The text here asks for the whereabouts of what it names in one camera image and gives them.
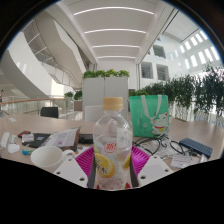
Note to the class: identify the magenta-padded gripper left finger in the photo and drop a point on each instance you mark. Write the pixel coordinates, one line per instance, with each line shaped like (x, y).
(70, 171)

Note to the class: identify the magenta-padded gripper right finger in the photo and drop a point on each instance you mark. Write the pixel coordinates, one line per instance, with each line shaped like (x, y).
(154, 169)

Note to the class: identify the clear yellow-capped drink bottle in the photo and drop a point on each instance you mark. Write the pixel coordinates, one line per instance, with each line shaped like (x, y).
(112, 140)

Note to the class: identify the white paper cup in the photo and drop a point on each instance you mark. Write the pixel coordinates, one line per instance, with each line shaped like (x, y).
(48, 158)

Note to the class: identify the white card with pink print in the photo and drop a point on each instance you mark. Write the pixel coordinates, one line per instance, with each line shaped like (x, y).
(181, 161)

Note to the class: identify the open paper booklet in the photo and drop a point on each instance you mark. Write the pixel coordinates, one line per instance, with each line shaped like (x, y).
(62, 137)

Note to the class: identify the small black device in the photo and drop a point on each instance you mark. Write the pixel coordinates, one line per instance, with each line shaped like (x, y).
(86, 138)

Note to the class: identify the black flat pad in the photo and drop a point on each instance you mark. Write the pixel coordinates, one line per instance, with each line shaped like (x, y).
(39, 140)

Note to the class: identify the dark blue flat case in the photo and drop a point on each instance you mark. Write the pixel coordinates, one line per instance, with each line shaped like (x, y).
(196, 147)

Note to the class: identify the white packet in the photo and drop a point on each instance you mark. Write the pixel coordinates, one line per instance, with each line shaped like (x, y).
(28, 138)

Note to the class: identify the green tote bag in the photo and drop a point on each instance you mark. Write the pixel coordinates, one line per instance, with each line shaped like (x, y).
(148, 115)

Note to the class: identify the red and black box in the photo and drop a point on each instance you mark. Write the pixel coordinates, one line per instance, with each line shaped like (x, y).
(24, 133)

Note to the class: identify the white computer mouse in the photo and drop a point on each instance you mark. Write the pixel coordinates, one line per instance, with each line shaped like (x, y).
(13, 148)

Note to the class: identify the white chair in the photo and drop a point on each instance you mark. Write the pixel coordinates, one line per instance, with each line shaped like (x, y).
(93, 113)

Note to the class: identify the black chair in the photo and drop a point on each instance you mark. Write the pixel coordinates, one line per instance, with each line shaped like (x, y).
(49, 112)

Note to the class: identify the small grey computer mouse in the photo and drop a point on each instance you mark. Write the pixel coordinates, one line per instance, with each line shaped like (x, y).
(13, 138)

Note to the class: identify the small planter with plants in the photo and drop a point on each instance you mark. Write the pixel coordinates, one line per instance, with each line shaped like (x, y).
(74, 100)

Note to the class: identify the glass railing with wooden handrail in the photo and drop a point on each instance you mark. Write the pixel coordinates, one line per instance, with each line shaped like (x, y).
(33, 105)

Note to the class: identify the row of green shrubs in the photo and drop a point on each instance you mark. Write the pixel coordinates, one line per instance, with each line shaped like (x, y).
(186, 90)

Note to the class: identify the white planter cabinet with plants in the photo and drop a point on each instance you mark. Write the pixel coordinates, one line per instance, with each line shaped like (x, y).
(105, 91)

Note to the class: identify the person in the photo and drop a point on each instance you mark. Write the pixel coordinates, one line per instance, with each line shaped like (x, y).
(1, 95)

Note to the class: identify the ceiling light strips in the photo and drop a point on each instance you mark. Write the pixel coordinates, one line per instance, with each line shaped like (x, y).
(113, 31)

